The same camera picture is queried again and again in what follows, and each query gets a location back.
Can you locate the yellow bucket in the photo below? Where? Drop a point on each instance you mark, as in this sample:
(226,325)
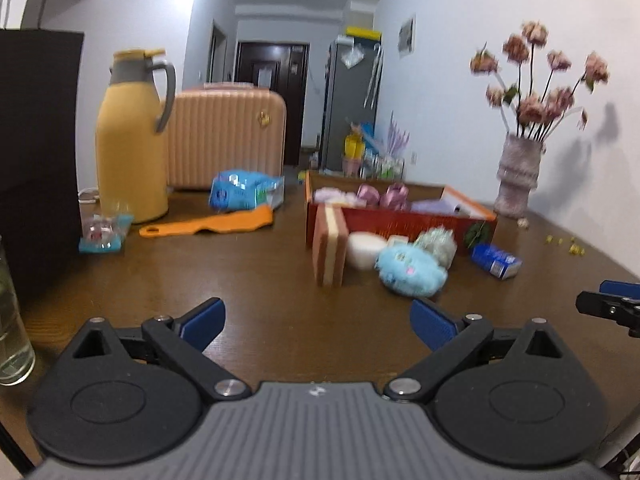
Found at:
(354,145)

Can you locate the pink textured vase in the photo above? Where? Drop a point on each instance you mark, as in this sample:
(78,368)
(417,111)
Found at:
(518,173)

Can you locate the dark brown entrance door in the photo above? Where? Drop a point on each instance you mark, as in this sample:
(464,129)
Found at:
(280,70)

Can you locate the pink ribbed suitcase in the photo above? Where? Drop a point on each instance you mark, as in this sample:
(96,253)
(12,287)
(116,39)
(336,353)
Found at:
(215,129)

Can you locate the wall electrical panel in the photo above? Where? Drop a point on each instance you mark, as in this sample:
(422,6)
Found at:
(407,36)

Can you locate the pale green fluffy ball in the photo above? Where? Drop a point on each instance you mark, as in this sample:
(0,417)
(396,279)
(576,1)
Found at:
(440,244)

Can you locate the blue fluffy plush toy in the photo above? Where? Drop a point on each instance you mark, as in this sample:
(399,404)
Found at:
(409,271)

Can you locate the yellow box on refrigerator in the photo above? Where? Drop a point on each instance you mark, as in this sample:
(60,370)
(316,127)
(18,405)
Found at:
(363,33)

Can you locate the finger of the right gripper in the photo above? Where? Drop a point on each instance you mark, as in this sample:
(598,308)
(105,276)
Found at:
(615,301)

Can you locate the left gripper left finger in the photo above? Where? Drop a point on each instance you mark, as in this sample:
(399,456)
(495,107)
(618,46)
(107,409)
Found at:
(179,344)

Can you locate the orange plastic comb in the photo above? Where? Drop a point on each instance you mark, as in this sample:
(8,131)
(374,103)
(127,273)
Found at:
(235,222)

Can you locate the black paper bag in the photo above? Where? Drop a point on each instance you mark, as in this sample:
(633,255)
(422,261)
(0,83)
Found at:
(40,214)

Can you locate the brown layered sponge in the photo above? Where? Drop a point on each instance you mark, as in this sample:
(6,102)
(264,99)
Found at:
(329,246)

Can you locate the pink satin bow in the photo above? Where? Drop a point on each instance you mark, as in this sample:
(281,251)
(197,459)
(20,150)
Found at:
(395,197)

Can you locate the small candy packet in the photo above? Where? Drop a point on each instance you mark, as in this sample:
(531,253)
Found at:
(104,235)

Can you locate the blue tissue pack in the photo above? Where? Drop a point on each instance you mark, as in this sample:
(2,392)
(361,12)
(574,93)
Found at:
(238,190)

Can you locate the yellow thermos jug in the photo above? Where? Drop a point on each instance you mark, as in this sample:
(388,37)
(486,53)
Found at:
(130,148)

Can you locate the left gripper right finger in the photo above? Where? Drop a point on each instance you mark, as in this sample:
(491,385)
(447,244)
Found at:
(455,344)

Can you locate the purple fluffy plush toy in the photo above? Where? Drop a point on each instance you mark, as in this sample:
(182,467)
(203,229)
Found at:
(337,197)

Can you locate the orange cardboard box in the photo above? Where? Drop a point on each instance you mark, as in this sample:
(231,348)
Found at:
(471,222)

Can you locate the glass bottle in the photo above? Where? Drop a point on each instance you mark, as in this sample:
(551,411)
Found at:
(17,357)

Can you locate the white round sponge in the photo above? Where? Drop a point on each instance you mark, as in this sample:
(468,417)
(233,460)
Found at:
(363,249)

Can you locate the grey refrigerator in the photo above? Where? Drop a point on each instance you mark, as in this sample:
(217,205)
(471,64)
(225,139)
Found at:
(351,97)

